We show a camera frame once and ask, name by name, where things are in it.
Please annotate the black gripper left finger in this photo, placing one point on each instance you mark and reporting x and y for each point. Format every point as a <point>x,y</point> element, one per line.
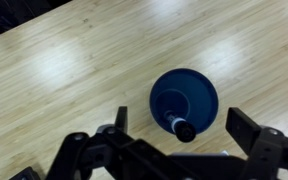
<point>121,121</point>

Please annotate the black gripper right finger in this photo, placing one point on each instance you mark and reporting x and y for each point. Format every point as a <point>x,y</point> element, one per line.
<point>242,129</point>

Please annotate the black marker with white band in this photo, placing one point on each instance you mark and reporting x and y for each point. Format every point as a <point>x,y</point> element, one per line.
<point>184,131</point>

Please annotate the dark blue plastic cup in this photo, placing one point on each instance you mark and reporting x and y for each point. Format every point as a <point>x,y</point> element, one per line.
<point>187,94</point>

